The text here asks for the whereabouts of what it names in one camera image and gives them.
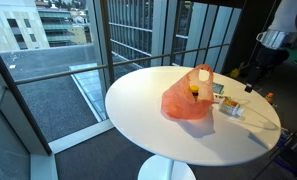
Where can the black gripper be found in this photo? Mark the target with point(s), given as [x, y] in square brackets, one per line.
[273, 60]

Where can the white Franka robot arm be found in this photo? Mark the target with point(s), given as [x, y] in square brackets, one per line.
[286, 16]

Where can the small orange bottle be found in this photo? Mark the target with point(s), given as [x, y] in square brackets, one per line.
[269, 98]

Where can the slim white bottle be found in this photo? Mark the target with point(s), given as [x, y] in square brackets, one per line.
[220, 98]

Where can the dark bottle with yellow cap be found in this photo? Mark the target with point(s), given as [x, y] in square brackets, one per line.
[194, 89]

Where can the yellow floor object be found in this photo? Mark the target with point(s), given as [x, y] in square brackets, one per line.
[235, 73]

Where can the teal and white box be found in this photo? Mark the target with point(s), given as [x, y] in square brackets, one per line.
[218, 88]

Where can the blue box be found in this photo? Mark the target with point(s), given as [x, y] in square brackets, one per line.
[284, 137]

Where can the orange plastic bowl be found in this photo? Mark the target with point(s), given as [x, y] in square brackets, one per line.
[181, 103]

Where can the grey metal handrail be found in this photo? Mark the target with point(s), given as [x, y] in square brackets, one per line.
[61, 73]
[161, 57]

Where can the white table pedestal base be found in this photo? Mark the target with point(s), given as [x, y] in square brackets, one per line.
[154, 170]

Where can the slanted window frame post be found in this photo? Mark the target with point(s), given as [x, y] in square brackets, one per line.
[103, 40]

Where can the thick dark window frame post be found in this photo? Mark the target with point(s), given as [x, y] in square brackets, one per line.
[18, 100]

